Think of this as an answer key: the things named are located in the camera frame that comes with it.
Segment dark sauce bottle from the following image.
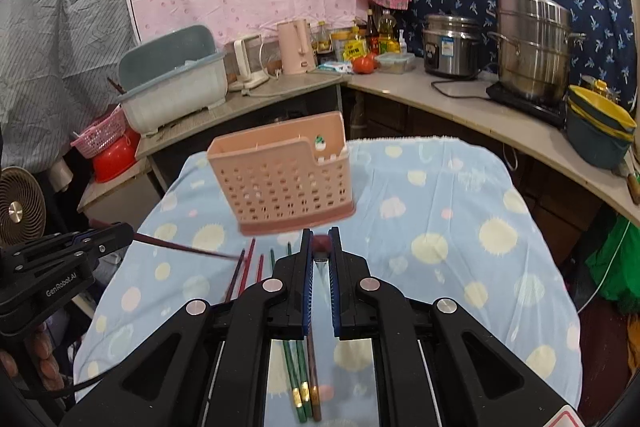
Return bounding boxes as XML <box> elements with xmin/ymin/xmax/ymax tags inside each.
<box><xmin>366</xmin><ymin>9</ymin><xmax>378</xmax><ymax>55</ymax></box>

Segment round electric fan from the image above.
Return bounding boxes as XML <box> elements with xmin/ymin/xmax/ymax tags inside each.
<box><xmin>0</xmin><ymin>166</ymin><xmax>47</xmax><ymax>247</ymax></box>

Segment green chopstick right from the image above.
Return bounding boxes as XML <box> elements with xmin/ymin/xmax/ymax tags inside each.
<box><xmin>295</xmin><ymin>340</ymin><xmax>314</xmax><ymax>419</ymax></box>

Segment green chopstick left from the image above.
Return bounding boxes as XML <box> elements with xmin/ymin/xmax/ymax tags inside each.
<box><xmin>269</xmin><ymin>247</ymin><xmax>309</xmax><ymax>424</ymax></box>

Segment dark maroon chopstick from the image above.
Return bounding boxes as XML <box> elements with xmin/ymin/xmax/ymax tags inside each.
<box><xmin>224</xmin><ymin>249</ymin><xmax>245</xmax><ymax>303</ymax></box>

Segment cooking oil bottle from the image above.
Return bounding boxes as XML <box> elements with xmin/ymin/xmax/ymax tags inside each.
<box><xmin>378</xmin><ymin>10</ymin><xmax>400</xmax><ymax>54</ymax></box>

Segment clear food container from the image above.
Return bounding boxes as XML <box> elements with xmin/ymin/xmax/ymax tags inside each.
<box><xmin>375</xmin><ymin>52</ymin><xmax>416</xmax><ymax>75</ymax></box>

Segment red chopstick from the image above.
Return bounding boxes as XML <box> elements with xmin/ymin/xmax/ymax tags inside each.
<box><xmin>238</xmin><ymin>237</ymin><xmax>256</xmax><ymax>297</ymax></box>
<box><xmin>256</xmin><ymin>254</ymin><xmax>265</xmax><ymax>282</ymax></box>

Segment red tomato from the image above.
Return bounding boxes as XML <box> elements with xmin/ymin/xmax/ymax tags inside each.
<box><xmin>352</xmin><ymin>55</ymin><xmax>376</xmax><ymax>75</ymax></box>

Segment white teal dish rack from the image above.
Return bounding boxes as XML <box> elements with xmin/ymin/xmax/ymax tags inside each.
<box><xmin>118</xmin><ymin>25</ymin><xmax>228</xmax><ymax>135</ymax></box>

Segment red chopstick right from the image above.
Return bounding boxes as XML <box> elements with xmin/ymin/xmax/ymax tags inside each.
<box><xmin>256</xmin><ymin>254</ymin><xmax>265</xmax><ymax>282</ymax></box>

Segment steel rice cooker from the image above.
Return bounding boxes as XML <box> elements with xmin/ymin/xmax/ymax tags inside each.
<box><xmin>423</xmin><ymin>14</ymin><xmax>482</xmax><ymax>79</ymax></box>

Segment yellow label container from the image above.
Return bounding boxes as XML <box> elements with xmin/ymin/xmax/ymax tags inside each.
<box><xmin>331</xmin><ymin>26</ymin><xmax>368</xmax><ymax>62</ymax></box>

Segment green chopstick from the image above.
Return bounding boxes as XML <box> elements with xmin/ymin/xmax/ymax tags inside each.
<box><xmin>295</xmin><ymin>340</ymin><xmax>314</xmax><ymax>419</ymax></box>
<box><xmin>269</xmin><ymin>247</ymin><xmax>309</xmax><ymax>424</ymax></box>

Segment pink electric kettle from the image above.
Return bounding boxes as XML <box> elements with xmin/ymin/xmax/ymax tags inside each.
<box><xmin>277</xmin><ymin>18</ymin><xmax>317</xmax><ymax>75</ymax></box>

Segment large steel steamer pot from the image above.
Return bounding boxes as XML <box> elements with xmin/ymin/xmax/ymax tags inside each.
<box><xmin>488</xmin><ymin>0</ymin><xmax>586</xmax><ymax>104</ymax></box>

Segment black induction cooker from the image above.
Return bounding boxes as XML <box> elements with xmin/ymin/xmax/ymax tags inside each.
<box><xmin>486</xmin><ymin>82</ymin><xmax>566</xmax><ymax>130</ymax></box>

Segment green white ceramic spoon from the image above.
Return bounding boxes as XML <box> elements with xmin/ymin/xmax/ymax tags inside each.
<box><xmin>314</xmin><ymin>135</ymin><xmax>326</xmax><ymax>150</ymax></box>

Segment green plastic bag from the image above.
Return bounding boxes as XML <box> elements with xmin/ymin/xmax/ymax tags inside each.
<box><xmin>587</xmin><ymin>216</ymin><xmax>640</xmax><ymax>312</ymax></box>

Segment person's left hand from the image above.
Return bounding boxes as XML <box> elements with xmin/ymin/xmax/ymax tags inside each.
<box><xmin>24</xmin><ymin>323</ymin><xmax>64</xmax><ymax>391</ymax></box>

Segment blue dotted tablecloth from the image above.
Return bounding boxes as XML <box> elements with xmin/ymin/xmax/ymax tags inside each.
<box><xmin>74</xmin><ymin>138</ymin><xmax>582</xmax><ymax>426</ymax></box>

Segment brown chopstick gold band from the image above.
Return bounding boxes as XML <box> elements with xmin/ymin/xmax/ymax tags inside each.
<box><xmin>305</xmin><ymin>256</ymin><xmax>332</xmax><ymax>423</ymax></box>

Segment yellow green stacked bowls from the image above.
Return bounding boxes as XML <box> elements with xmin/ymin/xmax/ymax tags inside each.
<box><xmin>566</xmin><ymin>86</ymin><xmax>637</xmax><ymax>170</ymax></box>

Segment pink perforated utensil holder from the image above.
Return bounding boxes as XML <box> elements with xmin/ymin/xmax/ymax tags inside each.
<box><xmin>206</xmin><ymin>110</ymin><xmax>356</xmax><ymax>236</ymax></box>

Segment white small appliance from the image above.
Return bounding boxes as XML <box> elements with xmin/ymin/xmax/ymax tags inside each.
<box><xmin>229</xmin><ymin>34</ymin><xmax>269</xmax><ymax>92</ymax></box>

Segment dark purple chopstick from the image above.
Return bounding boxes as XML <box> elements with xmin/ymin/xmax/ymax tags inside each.
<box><xmin>134</xmin><ymin>232</ymin><xmax>240</xmax><ymax>260</ymax></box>

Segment red chopstick left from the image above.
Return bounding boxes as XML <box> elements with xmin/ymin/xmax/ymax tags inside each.
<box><xmin>238</xmin><ymin>237</ymin><xmax>256</xmax><ymax>297</ymax></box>

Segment red plastic basin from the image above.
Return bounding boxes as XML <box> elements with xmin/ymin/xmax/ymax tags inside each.
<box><xmin>92</xmin><ymin>129</ymin><xmax>140</xmax><ymax>183</ymax></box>

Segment pink plastic basket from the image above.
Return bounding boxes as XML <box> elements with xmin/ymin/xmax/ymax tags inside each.
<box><xmin>70</xmin><ymin>105</ymin><xmax>128</xmax><ymax>159</ymax></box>

